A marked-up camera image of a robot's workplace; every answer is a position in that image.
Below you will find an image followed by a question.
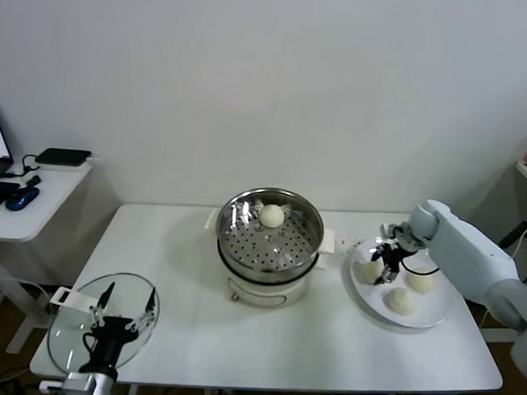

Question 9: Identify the blue computer mouse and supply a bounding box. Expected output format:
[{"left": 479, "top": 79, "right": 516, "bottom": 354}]
[{"left": 4, "top": 184, "right": 41, "bottom": 213}]

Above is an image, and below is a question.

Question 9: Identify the round glass pot lid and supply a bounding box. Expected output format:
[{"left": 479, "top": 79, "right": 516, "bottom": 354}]
[{"left": 45, "top": 269, "right": 163, "bottom": 377}]

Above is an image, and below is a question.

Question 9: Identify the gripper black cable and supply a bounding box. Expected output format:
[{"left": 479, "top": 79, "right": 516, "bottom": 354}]
[
  {"left": 399, "top": 262, "right": 440, "bottom": 277},
  {"left": 80, "top": 332, "right": 98, "bottom": 362}
]

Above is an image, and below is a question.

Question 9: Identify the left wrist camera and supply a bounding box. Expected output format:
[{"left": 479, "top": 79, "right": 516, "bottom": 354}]
[{"left": 38, "top": 379, "right": 69, "bottom": 395}]

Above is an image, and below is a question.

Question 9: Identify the stainless steel steamer basket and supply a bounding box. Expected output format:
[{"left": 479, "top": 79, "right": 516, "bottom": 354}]
[{"left": 213, "top": 185, "right": 327, "bottom": 288}]

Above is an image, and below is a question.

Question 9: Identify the white side desk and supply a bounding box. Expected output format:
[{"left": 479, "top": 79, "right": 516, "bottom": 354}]
[{"left": 0, "top": 157, "right": 94, "bottom": 357}]

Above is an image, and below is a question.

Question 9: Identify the white lid handle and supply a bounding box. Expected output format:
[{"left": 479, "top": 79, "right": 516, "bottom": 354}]
[{"left": 49, "top": 286, "right": 101, "bottom": 315}]

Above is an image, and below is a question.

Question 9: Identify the black power adapter cable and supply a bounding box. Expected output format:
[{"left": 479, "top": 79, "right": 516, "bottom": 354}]
[{"left": 499, "top": 220, "right": 527, "bottom": 252}]

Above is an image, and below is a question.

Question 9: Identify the thin black desk cable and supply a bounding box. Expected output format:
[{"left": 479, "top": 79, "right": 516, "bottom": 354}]
[{"left": 1, "top": 152, "right": 42, "bottom": 181}]

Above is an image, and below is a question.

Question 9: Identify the white round plate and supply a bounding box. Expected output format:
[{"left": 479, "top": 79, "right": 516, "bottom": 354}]
[{"left": 347, "top": 235, "right": 458, "bottom": 330}]

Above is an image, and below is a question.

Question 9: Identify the flat black box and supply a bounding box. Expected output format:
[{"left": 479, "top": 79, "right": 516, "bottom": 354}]
[{"left": 34, "top": 148, "right": 93, "bottom": 168}]

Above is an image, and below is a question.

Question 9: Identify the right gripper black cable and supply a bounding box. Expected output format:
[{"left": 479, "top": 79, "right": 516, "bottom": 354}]
[{"left": 399, "top": 262, "right": 440, "bottom": 277}]

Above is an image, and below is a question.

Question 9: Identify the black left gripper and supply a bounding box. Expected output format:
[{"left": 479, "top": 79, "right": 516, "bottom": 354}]
[{"left": 81, "top": 280, "right": 158, "bottom": 373}]

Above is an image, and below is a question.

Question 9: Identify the white steamed baozi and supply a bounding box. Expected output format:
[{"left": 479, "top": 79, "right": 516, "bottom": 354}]
[
  {"left": 258, "top": 204, "right": 286, "bottom": 229},
  {"left": 406, "top": 273, "right": 439, "bottom": 295},
  {"left": 387, "top": 286, "right": 420, "bottom": 317},
  {"left": 357, "top": 260, "right": 385, "bottom": 285}
]

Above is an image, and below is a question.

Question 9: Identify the white power cable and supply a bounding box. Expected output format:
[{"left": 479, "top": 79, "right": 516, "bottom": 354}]
[{"left": 480, "top": 231, "right": 527, "bottom": 330}]

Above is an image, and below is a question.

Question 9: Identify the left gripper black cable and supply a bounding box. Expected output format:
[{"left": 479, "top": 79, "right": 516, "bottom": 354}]
[{"left": 80, "top": 332, "right": 98, "bottom": 362}]

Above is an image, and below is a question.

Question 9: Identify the white electric cooker pot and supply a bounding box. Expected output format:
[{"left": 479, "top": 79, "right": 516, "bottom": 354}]
[{"left": 201, "top": 207, "right": 337, "bottom": 313}]

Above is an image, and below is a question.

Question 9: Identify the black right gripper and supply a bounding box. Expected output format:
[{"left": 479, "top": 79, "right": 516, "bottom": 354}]
[{"left": 370, "top": 241, "right": 406, "bottom": 287}]

